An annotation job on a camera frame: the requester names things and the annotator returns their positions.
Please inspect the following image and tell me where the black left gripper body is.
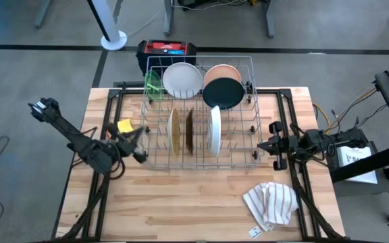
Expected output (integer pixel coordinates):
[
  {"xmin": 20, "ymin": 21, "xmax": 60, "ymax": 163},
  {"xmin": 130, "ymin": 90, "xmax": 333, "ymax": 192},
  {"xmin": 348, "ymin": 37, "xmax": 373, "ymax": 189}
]
[{"xmin": 106, "ymin": 122, "xmax": 148, "ymax": 165}]

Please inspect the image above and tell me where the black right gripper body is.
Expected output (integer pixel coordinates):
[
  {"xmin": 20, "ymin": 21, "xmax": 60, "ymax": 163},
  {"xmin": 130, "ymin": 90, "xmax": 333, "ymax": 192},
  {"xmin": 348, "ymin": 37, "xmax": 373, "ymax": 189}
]
[{"xmin": 267, "ymin": 121, "xmax": 300, "ymax": 171}]

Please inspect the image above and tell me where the yellow patterned plate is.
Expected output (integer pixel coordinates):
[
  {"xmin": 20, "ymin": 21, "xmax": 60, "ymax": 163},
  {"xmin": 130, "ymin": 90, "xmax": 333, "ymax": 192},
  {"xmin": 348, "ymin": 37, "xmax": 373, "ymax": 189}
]
[{"xmin": 167, "ymin": 107, "xmax": 182, "ymax": 158}]

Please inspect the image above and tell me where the floral plate brown underside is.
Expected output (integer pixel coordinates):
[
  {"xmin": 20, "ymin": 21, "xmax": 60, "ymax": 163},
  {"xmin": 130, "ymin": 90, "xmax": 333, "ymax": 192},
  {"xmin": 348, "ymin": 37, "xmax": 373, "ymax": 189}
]
[{"xmin": 184, "ymin": 107, "xmax": 195, "ymax": 157}]

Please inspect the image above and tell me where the green translucent cup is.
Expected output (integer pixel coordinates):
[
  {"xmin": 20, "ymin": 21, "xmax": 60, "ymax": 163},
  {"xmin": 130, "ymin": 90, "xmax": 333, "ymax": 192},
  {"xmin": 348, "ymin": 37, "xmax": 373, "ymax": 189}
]
[{"xmin": 145, "ymin": 69, "xmax": 164, "ymax": 102}]

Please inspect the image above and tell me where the white deep plate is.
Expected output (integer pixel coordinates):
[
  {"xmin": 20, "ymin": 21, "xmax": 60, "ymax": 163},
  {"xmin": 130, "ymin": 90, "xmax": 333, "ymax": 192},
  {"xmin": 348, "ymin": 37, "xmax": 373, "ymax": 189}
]
[{"xmin": 207, "ymin": 105, "xmax": 222, "ymax": 158}]

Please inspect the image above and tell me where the dark teal plate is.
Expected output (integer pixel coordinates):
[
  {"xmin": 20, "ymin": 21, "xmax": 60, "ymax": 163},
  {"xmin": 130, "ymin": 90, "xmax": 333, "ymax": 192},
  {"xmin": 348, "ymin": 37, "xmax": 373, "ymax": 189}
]
[{"xmin": 203, "ymin": 76, "xmax": 245, "ymax": 110}]

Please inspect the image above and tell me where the light grey plate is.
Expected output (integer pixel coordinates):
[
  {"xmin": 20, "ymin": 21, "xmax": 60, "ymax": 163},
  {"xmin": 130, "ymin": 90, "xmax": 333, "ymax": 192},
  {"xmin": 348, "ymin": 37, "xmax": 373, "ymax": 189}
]
[{"xmin": 162, "ymin": 61, "xmax": 204, "ymax": 99}]

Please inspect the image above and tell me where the pink plate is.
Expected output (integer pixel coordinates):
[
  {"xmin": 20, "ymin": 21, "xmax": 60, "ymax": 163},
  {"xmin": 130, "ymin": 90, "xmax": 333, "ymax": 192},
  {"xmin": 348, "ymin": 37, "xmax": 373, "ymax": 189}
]
[{"xmin": 203, "ymin": 63, "xmax": 242, "ymax": 85}]

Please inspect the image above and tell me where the yellow sponge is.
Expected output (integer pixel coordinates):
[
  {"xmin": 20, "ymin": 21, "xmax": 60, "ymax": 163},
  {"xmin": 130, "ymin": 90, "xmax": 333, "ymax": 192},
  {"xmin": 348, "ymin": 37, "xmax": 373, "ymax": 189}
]
[{"xmin": 117, "ymin": 118, "xmax": 134, "ymax": 134}]

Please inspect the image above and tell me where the striped white dish towel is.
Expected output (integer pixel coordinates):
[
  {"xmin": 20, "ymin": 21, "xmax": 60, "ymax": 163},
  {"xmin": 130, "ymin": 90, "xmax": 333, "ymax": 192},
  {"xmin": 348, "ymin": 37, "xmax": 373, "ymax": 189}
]
[{"xmin": 242, "ymin": 182, "xmax": 299, "ymax": 232}]

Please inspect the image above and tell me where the white printed box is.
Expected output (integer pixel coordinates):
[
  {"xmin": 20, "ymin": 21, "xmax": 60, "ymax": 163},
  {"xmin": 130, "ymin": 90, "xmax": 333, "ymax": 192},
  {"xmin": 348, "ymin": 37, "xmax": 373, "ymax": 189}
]
[{"xmin": 336, "ymin": 144, "xmax": 378, "ymax": 185}]

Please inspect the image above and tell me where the small white tag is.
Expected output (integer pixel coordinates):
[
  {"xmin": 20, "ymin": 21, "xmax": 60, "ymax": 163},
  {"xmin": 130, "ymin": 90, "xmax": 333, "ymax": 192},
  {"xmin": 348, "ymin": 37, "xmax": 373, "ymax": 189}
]
[{"xmin": 248, "ymin": 225, "xmax": 263, "ymax": 240}]

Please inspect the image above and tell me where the white tower fan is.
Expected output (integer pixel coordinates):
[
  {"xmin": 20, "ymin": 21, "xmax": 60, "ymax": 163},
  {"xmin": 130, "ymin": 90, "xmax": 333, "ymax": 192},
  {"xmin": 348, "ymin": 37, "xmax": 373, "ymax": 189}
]
[{"xmin": 86, "ymin": 0, "xmax": 128, "ymax": 51}]

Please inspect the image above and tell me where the grey desk leg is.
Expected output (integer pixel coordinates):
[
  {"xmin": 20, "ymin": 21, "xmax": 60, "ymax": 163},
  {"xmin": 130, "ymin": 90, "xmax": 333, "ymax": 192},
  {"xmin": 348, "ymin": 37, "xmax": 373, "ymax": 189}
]
[
  {"xmin": 163, "ymin": 0, "xmax": 176, "ymax": 37},
  {"xmin": 34, "ymin": 0, "xmax": 52, "ymax": 30},
  {"xmin": 112, "ymin": 0, "xmax": 124, "ymax": 23},
  {"xmin": 265, "ymin": 0, "xmax": 278, "ymax": 38}
]

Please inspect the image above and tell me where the grey wire dish rack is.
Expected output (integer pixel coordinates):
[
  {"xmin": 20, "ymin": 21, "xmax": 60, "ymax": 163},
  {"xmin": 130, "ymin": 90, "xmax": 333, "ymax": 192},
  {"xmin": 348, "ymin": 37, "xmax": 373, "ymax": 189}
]
[{"xmin": 138, "ymin": 54, "xmax": 265, "ymax": 169}]

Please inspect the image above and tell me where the black aluminium table frame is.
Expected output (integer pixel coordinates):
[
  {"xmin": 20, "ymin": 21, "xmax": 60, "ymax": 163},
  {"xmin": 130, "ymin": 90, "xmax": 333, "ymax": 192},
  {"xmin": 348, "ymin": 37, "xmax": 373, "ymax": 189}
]
[{"xmin": 51, "ymin": 80, "xmax": 347, "ymax": 242}]

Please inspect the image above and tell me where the yellow cable bundle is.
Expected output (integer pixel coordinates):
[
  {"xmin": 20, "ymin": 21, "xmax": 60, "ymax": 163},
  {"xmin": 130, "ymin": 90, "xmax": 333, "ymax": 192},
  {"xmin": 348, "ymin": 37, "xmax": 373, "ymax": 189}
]
[{"xmin": 312, "ymin": 84, "xmax": 378, "ymax": 136}]

